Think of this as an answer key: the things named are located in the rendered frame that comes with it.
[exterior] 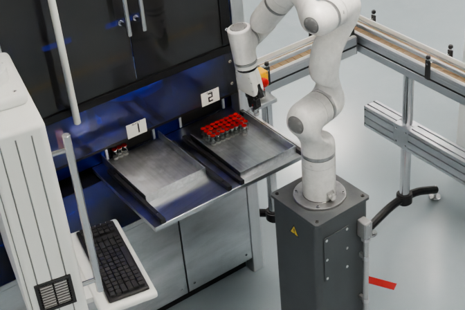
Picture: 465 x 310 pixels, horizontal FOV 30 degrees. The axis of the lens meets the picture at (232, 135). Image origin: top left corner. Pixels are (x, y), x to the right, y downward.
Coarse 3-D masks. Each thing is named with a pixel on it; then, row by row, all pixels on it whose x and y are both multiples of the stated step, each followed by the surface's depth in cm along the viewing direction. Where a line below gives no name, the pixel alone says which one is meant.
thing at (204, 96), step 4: (216, 88) 345; (208, 92) 344; (212, 92) 345; (216, 92) 346; (204, 96) 343; (208, 96) 345; (216, 96) 347; (204, 100) 344; (212, 100) 347; (216, 100) 348; (204, 104) 345
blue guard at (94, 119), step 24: (192, 72) 335; (216, 72) 342; (120, 96) 320; (144, 96) 326; (168, 96) 333; (192, 96) 340; (72, 120) 312; (96, 120) 318; (120, 120) 324; (96, 144) 322
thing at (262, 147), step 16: (256, 128) 349; (208, 144) 342; (224, 144) 341; (240, 144) 340; (256, 144) 340; (272, 144) 339; (288, 144) 334; (224, 160) 327; (240, 160) 331; (256, 160) 331; (272, 160) 326; (240, 176) 321
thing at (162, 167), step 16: (144, 144) 346; (160, 144) 345; (112, 160) 338; (128, 160) 337; (144, 160) 337; (160, 160) 336; (176, 160) 335; (192, 160) 330; (128, 176) 328; (144, 176) 327; (160, 176) 327; (176, 176) 326; (192, 176) 322; (144, 192) 319; (160, 192) 315
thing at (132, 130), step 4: (140, 120) 330; (144, 120) 331; (132, 124) 328; (136, 124) 329; (140, 124) 330; (144, 124) 331; (128, 128) 328; (132, 128) 329; (136, 128) 330; (140, 128) 331; (144, 128) 332; (128, 132) 329; (132, 132) 330; (136, 132) 331; (140, 132) 332; (128, 136) 329; (132, 136) 331
